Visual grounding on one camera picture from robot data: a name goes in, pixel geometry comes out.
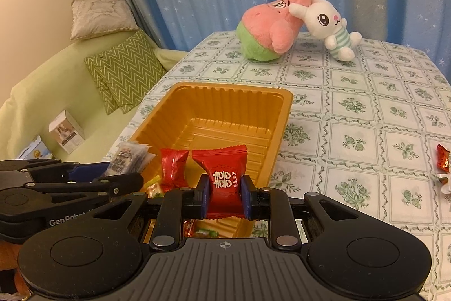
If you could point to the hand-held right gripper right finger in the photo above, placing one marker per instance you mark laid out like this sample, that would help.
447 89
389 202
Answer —
246 198

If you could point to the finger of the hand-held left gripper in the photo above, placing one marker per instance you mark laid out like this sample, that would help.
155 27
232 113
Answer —
88 170
116 183

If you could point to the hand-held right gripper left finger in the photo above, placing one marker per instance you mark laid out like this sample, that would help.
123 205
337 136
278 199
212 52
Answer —
203 197

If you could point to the grey clear snack packet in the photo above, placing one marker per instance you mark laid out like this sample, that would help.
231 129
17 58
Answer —
128 158

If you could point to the large red snack packet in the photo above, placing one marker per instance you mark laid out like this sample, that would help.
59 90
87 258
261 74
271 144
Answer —
223 174

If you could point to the orange green candy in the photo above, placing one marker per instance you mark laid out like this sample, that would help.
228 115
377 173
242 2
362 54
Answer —
202 232

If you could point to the yellow snack packet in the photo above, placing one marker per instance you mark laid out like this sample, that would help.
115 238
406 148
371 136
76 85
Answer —
155 188

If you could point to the small red candy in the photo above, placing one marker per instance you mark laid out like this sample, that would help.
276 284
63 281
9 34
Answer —
172 168

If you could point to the orange plastic tray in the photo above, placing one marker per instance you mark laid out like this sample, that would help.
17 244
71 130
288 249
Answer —
218 110

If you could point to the white cardboard box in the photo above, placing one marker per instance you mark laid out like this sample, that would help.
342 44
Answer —
67 131

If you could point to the blue printed box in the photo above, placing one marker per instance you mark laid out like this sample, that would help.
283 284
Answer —
35 149

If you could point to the light green sofa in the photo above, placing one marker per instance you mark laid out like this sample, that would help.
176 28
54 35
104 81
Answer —
42 89

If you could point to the green zigzag cushion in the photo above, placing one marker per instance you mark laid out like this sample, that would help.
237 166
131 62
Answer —
127 71

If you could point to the beige pillow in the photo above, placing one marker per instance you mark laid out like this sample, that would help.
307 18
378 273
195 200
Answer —
98 17

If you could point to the pink star plush toy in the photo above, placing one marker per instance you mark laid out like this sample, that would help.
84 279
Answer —
264 26

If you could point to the white rabbit plush toy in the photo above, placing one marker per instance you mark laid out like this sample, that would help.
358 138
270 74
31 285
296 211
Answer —
324 19

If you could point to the red gold candy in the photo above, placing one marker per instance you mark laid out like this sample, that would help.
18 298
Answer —
444 158

